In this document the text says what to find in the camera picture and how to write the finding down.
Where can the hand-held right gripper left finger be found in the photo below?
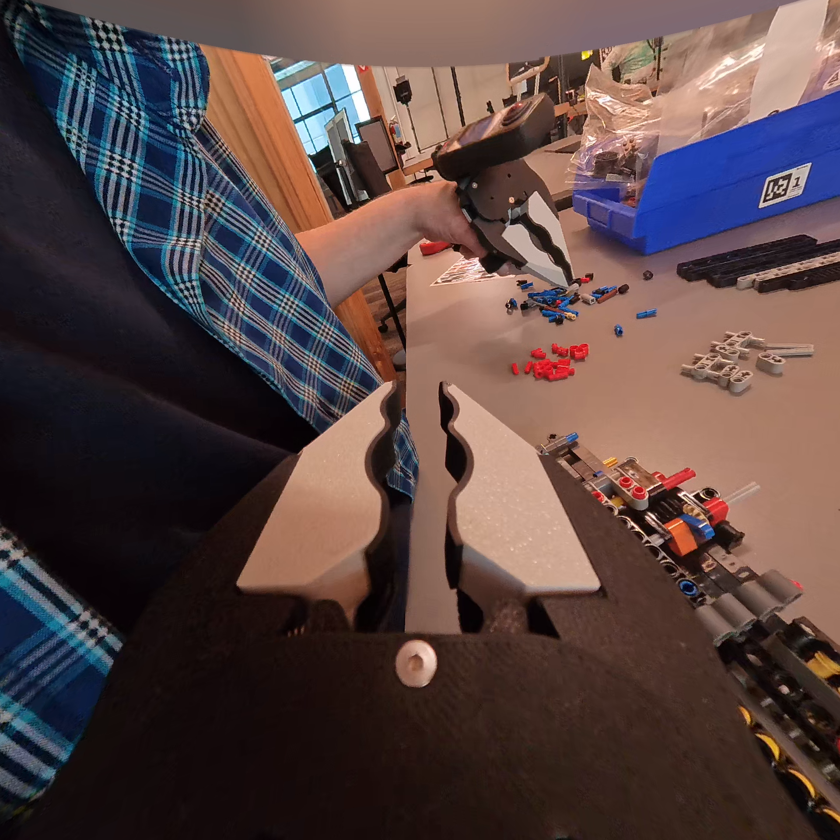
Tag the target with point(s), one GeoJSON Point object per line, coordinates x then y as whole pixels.
{"type": "Point", "coordinates": [315, 518]}

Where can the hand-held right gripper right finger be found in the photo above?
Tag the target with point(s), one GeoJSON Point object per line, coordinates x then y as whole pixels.
{"type": "Point", "coordinates": [518, 525]}

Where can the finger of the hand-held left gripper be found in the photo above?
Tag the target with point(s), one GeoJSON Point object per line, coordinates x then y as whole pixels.
{"type": "Point", "coordinates": [528, 248]}
{"type": "Point", "coordinates": [551, 226]}

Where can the pile of blue black lego pins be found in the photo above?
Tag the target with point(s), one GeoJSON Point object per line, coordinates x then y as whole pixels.
{"type": "Point", "coordinates": [558, 303]}

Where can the person's left forearm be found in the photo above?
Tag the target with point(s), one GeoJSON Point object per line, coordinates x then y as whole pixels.
{"type": "Point", "coordinates": [367, 239]}

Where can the brown lego axle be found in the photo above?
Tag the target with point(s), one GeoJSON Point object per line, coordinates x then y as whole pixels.
{"type": "Point", "coordinates": [609, 296]}

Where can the pile of red lego pins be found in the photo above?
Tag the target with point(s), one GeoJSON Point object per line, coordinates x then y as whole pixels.
{"type": "Point", "coordinates": [551, 367]}

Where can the row of black lego beams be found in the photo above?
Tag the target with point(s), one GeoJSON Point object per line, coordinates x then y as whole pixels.
{"type": "Point", "coordinates": [741, 259]}

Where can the group of grey lego connectors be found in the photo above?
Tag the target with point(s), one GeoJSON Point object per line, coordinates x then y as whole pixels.
{"type": "Point", "coordinates": [718, 364]}

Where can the long grey lego beam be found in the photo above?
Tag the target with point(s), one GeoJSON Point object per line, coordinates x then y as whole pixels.
{"type": "Point", "coordinates": [787, 270]}

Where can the lego car chassis model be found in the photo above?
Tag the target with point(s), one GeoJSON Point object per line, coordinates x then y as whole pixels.
{"type": "Point", "coordinates": [781, 643]}

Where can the person's left hand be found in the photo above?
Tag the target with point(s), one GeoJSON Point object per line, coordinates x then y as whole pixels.
{"type": "Point", "coordinates": [446, 213]}

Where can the printed instruction sheet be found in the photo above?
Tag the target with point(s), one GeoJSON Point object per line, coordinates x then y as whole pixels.
{"type": "Point", "coordinates": [469, 271]}

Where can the clear plastic bags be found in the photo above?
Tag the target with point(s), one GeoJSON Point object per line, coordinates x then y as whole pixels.
{"type": "Point", "coordinates": [617, 118]}

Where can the computer monitor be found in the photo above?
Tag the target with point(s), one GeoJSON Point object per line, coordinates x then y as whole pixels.
{"type": "Point", "coordinates": [377, 144]}

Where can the black office chair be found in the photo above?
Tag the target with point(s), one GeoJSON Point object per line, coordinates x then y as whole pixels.
{"type": "Point", "coordinates": [367, 170]}

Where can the black table leg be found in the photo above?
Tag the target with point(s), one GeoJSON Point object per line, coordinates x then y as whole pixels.
{"type": "Point", "coordinates": [394, 318]}

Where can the blue plastic bin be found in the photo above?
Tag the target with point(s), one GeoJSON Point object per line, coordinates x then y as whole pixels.
{"type": "Point", "coordinates": [709, 177]}

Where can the window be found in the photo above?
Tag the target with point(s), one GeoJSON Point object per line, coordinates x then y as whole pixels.
{"type": "Point", "coordinates": [315, 98]}

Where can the wooden pillar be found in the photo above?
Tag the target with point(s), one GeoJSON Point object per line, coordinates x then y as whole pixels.
{"type": "Point", "coordinates": [262, 131]}

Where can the dark navy garment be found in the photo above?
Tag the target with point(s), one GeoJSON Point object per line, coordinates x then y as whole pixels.
{"type": "Point", "coordinates": [98, 407]}

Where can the white paper sheet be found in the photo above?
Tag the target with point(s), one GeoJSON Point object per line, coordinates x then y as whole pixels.
{"type": "Point", "coordinates": [784, 59]}

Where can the black wall device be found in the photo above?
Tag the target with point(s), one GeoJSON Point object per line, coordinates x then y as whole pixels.
{"type": "Point", "coordinates": [403, 90]}

